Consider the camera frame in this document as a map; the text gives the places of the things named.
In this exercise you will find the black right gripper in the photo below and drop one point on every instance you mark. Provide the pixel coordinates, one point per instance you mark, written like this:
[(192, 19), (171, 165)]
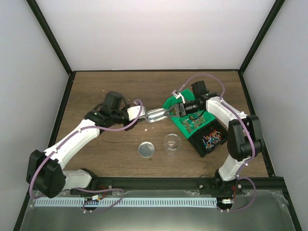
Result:
[(182, 111)]

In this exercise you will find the silver metal scoop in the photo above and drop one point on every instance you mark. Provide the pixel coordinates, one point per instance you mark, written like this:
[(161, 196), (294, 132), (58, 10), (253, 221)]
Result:
[(155, 115)]

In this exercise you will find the green bin with lollipops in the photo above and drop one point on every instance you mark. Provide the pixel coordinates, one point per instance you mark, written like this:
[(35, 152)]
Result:
[(195, 123)]

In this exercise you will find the green bin with star candies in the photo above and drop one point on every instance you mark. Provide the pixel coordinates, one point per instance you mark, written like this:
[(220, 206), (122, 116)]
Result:
[(187, 94)]

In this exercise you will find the black bin with lollipops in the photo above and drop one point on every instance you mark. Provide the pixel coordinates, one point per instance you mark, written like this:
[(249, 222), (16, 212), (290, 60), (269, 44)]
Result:
[(208, 137)]

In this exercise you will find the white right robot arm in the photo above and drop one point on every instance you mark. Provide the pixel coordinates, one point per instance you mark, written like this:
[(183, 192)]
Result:
[(244, 140)]

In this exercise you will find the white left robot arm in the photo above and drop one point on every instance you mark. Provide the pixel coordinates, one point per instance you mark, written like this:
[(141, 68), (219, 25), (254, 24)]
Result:
[(46, 170)]

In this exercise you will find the clear plastic jar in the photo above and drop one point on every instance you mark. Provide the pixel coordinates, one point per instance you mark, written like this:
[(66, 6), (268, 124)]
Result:
[(172, 144)]

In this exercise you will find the silver metal jar lid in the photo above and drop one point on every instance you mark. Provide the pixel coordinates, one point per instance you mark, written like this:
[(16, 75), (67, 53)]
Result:
[(146, 149)]

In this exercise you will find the light blue slotted strip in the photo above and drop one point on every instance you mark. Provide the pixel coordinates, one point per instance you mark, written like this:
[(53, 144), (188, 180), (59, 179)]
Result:
[(202, 202)]

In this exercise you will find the black front mounting rail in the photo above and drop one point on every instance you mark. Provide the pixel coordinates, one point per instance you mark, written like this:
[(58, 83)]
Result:
[(209, 186)]

